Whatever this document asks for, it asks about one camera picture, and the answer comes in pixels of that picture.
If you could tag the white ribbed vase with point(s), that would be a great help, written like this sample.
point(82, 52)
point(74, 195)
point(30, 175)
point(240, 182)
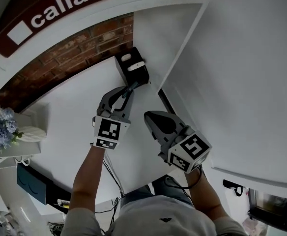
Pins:
point(33, 134)

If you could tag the hand-held gripper grey camera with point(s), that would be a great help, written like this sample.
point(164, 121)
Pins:
point(105, 114)
point(185, 133)

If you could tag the person's right forearm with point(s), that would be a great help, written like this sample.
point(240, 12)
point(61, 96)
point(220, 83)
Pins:
point(205, 195)

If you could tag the black box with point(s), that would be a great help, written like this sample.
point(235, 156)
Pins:
point(57, 193)

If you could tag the right hand-held gripper grey camera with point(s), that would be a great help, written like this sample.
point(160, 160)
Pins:
point(185, 133)

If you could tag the white mug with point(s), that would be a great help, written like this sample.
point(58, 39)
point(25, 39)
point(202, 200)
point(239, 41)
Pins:
point(25, 161)

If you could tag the brown wooden organizer box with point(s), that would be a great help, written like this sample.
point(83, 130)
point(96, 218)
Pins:
point(136, 77)

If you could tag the person's white t-shirt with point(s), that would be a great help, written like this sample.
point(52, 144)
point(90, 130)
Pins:
point(158, 213)

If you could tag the dark red lettered book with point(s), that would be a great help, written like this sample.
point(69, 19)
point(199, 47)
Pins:
point(67, 13)

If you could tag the person's blue jeans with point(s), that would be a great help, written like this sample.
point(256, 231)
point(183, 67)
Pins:
point(173, 188)

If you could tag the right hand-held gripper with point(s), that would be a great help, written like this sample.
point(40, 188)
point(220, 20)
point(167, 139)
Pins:
point(190, 151)

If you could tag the left hand-held gripper grey camera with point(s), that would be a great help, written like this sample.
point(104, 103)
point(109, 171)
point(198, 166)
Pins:
point(105, 114)

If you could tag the white desk with drawers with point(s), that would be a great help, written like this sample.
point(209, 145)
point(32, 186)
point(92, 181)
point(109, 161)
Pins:
point(72, 119)

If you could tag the dark teal box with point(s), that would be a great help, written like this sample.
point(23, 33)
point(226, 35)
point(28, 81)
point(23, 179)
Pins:
point(30, 183)

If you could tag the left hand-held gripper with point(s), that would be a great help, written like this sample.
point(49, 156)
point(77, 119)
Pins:
point(109, 131)

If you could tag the white remote control with display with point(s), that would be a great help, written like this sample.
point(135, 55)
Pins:
point(136, 66)

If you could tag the blue artificial flowers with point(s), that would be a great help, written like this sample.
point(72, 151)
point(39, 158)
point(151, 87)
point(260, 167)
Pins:
point(3, 129)

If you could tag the black framed glass table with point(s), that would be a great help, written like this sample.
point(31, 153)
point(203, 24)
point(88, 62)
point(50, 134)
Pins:
point(268, 215)

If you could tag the white shelf unit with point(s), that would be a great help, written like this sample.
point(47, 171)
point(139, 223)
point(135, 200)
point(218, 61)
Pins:
point(96, 17)

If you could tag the person's left forearm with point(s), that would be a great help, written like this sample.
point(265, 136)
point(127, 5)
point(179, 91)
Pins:
point(87, 178)

